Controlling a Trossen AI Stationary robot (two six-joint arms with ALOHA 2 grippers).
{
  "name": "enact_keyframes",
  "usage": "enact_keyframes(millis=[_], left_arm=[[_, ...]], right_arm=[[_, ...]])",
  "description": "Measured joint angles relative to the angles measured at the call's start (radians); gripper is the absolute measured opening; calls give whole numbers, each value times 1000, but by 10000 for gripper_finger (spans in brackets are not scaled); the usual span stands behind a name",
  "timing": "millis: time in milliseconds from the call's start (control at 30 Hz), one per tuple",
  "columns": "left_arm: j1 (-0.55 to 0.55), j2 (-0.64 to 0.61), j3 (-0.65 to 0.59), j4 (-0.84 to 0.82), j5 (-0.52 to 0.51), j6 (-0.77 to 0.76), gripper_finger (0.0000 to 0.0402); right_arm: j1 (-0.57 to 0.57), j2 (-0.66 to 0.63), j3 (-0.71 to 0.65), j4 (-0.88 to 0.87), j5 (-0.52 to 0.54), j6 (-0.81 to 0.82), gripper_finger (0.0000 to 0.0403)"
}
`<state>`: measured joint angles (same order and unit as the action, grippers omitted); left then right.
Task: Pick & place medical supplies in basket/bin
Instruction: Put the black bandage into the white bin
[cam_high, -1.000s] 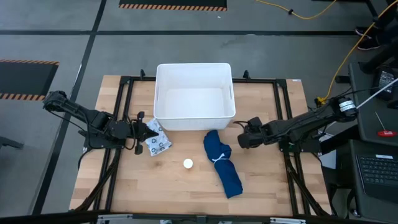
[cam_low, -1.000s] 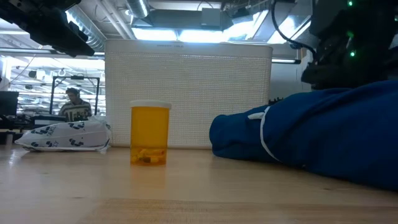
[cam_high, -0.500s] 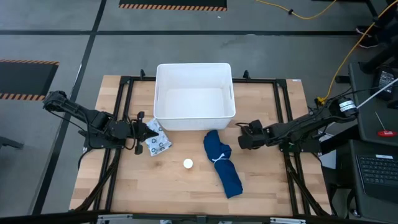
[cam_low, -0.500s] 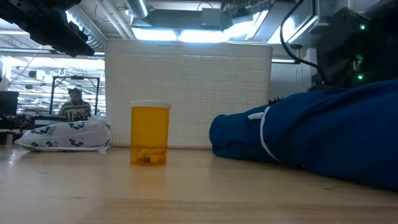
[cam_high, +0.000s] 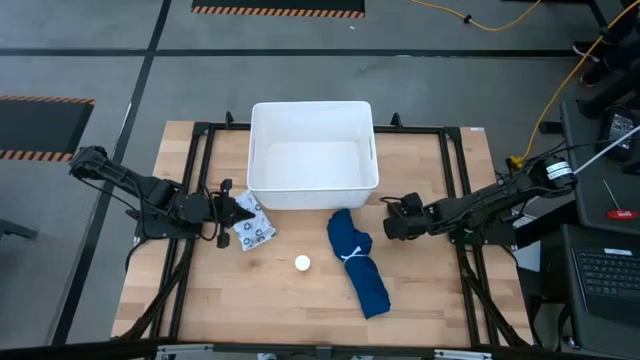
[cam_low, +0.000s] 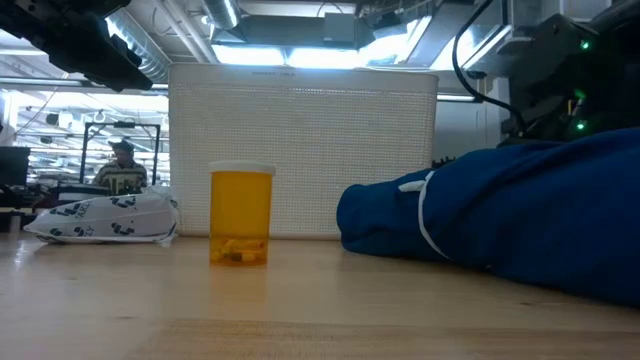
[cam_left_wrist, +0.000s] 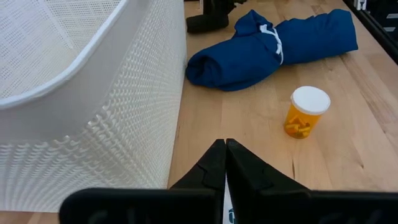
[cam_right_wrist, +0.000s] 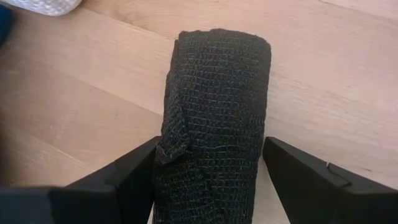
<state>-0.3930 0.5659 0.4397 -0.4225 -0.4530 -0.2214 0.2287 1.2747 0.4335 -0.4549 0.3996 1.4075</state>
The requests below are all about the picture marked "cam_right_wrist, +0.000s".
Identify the blue cloth bundle white tie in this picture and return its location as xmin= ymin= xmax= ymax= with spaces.
xmin=0 ymin=4 xmax=15 ymax=47

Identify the black cohesive bandage roll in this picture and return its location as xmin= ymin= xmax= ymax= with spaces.
xmin=152 ymin=27 xmax=272 ymax=224

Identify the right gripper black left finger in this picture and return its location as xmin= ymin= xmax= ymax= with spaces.
xmin=0 ymin=136 xmax=162 ymax=224

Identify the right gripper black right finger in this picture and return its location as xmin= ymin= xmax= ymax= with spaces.
xmin=262 ymin=136 xmax=398 ymax=224

